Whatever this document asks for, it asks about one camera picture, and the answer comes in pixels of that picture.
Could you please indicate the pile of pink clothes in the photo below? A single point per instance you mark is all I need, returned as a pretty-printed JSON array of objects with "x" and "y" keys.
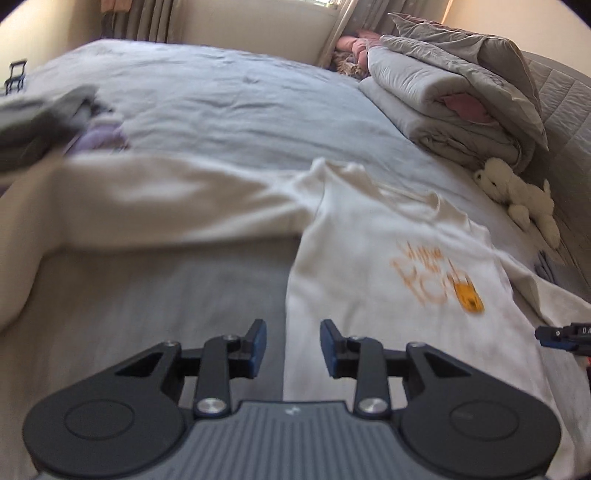
[{"x": 355, "y": 48}]

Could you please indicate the grey fleece garment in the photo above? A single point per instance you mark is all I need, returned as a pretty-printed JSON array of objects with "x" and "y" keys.
[{"x": 32, "y": 124}]

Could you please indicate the grey star-print curtain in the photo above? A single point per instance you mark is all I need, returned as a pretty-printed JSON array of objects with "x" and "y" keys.
[
  {"x": 364, "y": 18},
  {"x": 147, "y": 18}
]

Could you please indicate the white long-sleeve shirt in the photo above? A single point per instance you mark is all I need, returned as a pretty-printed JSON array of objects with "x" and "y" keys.
[{"x": 369, "y": 258}]

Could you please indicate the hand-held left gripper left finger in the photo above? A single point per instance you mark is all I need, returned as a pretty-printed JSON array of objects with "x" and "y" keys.
[{"x": 258, "y": 345}]

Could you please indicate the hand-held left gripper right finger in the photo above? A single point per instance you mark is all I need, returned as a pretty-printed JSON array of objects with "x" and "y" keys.
[{"x": 328, "y": 347}]

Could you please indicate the purple garment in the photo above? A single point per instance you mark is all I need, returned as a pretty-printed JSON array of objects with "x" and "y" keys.
[{"x": 101, "y": 136}]

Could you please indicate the grey quilted headboard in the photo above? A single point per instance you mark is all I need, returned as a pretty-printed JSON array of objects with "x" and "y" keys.
[{"x": 568, "y": 115}]

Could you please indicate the white plush dog toy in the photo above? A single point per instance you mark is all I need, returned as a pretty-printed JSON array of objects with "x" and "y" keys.
[{"x": 526, "y": 198}]

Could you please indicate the pink hanging jacket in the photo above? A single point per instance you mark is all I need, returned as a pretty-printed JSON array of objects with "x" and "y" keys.
[{"x": 115, "y": 5}]

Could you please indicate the folded grey garment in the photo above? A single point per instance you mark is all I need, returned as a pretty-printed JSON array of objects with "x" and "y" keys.
[{"x": 545, "y": 270}]

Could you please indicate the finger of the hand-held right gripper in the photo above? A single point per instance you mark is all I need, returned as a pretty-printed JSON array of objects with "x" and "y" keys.
[{"x": 561, "y": 337}]

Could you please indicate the bed with grey sheet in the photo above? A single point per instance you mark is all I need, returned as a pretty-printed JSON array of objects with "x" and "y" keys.
[{"x": 231, "y": 106}]

